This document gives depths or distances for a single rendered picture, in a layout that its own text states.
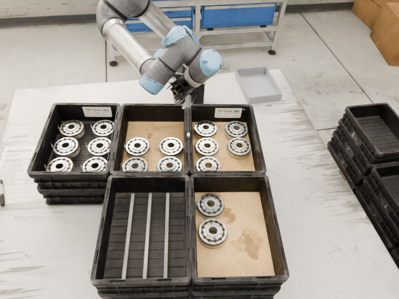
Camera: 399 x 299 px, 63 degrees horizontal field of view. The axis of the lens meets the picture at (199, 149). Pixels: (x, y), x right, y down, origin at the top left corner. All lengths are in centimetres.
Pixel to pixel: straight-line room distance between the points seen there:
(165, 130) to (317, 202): 75
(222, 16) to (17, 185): 240
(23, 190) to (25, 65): 219
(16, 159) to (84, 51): 213
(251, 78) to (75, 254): 139
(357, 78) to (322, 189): 224
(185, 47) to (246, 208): 64
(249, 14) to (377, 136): 174
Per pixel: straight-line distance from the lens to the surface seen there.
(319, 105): 317
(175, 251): 119
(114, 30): 128
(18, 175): 168
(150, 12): 143
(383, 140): 231
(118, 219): 126
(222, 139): 149
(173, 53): 106
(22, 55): 381
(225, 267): 117
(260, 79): 208
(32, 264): 142
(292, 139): 176
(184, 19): 324
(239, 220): 126
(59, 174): 131
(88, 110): 157
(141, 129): 154
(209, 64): 104
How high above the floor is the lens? 192
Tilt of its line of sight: 49 degrees down
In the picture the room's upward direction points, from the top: 4 degrees clockwise
